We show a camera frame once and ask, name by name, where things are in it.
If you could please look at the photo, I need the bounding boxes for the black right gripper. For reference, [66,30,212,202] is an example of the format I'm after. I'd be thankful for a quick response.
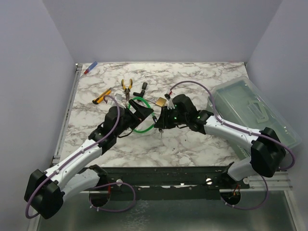
[155,106,188,129]

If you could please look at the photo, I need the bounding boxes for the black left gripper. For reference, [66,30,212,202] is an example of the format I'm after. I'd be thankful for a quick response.
[115,100,153,137]

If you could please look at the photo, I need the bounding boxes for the brass padlock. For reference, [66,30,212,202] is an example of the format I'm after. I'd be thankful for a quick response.
[145,97,167,107]

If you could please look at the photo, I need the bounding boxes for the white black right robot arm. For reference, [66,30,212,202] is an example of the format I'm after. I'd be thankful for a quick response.
[154,94,286,189]

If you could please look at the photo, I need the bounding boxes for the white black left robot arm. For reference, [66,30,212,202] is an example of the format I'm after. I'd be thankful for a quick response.
[24,100,154,219]

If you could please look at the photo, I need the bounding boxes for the yellow black pliers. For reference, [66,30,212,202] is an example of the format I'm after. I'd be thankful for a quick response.
[121,79,133,102]

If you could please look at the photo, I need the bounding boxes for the black T-shaped pipe fitting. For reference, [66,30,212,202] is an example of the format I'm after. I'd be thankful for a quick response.
[133,82,148,98]

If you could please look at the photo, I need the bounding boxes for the yellow black utility knife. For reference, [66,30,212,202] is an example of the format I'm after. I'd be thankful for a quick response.
[92,88,112,104]

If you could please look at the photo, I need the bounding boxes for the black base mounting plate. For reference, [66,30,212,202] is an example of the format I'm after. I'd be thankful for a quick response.
[89,165,249,201]

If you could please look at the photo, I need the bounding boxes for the blue red screwdriver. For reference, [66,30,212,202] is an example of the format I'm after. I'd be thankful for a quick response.
[83,62,98,75]

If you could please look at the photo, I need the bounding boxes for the clear plastic storage box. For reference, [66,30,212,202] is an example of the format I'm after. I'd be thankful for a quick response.
[211,76,302,149]

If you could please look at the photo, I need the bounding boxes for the aluminium rail frame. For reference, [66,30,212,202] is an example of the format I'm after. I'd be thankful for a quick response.
[26,63,84,231]

